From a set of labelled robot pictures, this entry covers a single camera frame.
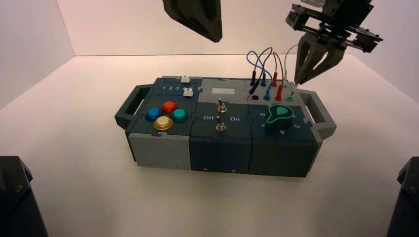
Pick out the blue push button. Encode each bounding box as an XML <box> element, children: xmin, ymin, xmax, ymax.
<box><xmin>144</xmin><ymin>107</ymin><xmax>163</xmax><ymax>122</ymax></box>

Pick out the teal and grey control box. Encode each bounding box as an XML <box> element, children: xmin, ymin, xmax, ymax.
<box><xmin>114</xmin><ymin>76</ymin><xmax>337</xmax><ymax>178</ymax></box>

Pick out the blue jumper wire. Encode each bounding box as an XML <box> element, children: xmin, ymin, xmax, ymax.
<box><xmin>246</xmin><ymin>50</ymin><xmax>274</xmax><ymax>101</ymax></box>

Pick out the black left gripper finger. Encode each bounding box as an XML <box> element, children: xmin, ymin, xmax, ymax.
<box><xmin>162</xmin><ymin>0</ymin><xmax>223</xmax><ymax>43</ymax></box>

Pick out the teal push button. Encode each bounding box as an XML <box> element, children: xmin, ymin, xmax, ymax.
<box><xmin>170</xmin><ymin>108</ymin><xmax>189</xmax><ymax>123</ymax></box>

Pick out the white jumper wire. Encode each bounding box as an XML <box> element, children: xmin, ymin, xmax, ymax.
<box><xmin>283</xmin><ymin>44</ymin><xmax>299</xmax><ymax>100</ymax></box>

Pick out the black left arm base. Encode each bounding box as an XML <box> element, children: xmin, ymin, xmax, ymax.
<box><xmin>0</xmin><ymin>156</ymin><xmax>49</xmax><ymax>237</ymax></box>

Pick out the orange push button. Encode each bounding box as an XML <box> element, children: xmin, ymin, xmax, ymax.
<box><xmin>161</xmin><ymin>100</ymin><xmax>178</xmax><ymax>115</ymax></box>

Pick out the yellow push button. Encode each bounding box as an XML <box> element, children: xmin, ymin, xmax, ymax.
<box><xmin>153</xmin><ymin>116</ymin><xmax>174</xmax><ymax>131</ymax></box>

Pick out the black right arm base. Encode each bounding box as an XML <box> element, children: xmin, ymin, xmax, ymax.
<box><xmin>386</xmin><ymin>156</ymin><xmax>419</xmax><ymax>237</ymax></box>

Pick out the red jumper wire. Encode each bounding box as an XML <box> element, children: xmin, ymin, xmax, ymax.
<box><xmin>271</xmin><ymin>51</ymin><xmax>285</xmax><ymax>102</ymax></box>

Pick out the green rotary knob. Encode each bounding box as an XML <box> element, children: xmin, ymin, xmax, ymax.
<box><xmin>264</xmin><ymin>104</ymin><xmax>293</xmax><ymax>131</ymax></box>

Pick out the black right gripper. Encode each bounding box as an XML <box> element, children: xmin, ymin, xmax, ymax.
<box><xmin>285</xmin><ymin>0</ymin><xmax>383</xmax><ymax>86</ymax></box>

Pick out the black jumper wire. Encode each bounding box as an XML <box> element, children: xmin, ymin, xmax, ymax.
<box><xmin>246</xmin><ymin>47</ymin><xmax>274</xmax><ymax>100</ymax></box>

